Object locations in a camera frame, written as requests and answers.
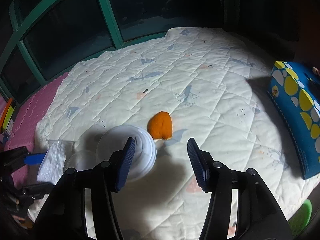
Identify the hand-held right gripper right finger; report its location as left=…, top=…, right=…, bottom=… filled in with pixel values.
left=187, top=137, right=293, bottom=240

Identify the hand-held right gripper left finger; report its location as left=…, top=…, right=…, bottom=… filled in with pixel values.
left=32, top=137, right=136, bottom=240

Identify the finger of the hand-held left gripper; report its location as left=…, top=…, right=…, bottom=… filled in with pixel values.
left=0, top=147, right=47, bottom=174
left=15, top=182, right=54, bottom=200

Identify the white foam block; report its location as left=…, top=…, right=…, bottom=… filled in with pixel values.
left=37, top=140, right=68, bottom=186

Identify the white plastic cup lid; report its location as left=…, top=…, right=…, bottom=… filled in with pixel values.
left=96, top=124, right=157, bottom=182

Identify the orange peel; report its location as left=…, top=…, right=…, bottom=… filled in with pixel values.
left=147, top=111, right=173, bottom=140

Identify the green plastic mesh basket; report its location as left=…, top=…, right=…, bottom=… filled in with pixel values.
left=287, top=199, right=313, bottom=237

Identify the pink foam floor mat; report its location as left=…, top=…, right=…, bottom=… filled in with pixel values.
left=4, top=71, right=69, bottom=188

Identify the orange and green box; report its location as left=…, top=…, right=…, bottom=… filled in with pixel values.
left=0, top=97, right=16, bottom=134

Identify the white quilted blanket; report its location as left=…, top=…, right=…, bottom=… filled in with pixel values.
left=27, top=27, right=318, bottom=240

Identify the blue dotted tissue box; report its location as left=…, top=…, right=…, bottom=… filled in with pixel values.
left=266, top=60, right=320, bottom=180

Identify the green window frame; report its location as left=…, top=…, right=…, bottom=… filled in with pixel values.
left=0, top=0, right=170, bottom=105

